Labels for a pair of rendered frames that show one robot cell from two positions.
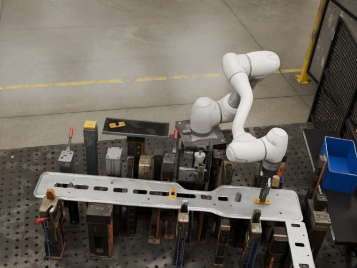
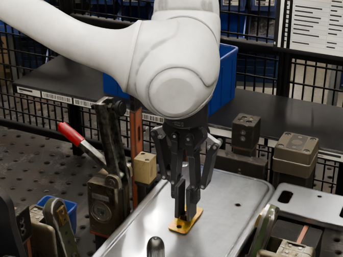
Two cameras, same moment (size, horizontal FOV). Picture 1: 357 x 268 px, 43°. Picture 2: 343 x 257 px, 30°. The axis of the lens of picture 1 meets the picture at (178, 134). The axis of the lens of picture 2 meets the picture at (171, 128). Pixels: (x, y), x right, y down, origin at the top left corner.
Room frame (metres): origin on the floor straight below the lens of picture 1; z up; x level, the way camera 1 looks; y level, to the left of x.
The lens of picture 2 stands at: (1.30, 0.42, 1.71)
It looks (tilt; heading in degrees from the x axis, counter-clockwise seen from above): 28 degrees down; 296
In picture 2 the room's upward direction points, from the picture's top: straight up
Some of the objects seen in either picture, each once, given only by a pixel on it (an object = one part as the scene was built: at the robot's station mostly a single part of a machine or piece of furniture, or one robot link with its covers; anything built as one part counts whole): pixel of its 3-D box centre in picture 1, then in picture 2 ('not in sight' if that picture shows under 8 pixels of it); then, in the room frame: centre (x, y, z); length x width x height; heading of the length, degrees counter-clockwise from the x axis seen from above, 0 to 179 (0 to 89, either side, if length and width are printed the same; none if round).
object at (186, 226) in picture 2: (262, 200); (186, 216); (1.70, -0.47, 1.01); 0.08 x 0.04 x 0.01; 91
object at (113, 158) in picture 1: (115, 180); not in sight; (1.86, 0.33, 0.90); 0.13 x 0.10 x 0.41; 1
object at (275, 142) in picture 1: (273, 144); (186, 24); (1.69, -0.45, 1.39); 0.13 x 0.11 x 0.16; 111
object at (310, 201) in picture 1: (305, 226); (237, 212); (1.69, -0.73, 0.85); 0.12 x 0.03 x 0.30; 1
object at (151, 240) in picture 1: (155, 214); not in sight; (1.69, 0.08, 0.84); 0.17 x 0.06 x 0.29; 1
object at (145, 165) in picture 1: (144, 186); not in sight; (1.85, 0.16, 0.89); 0.13 x 0.11 x 0.38; 1
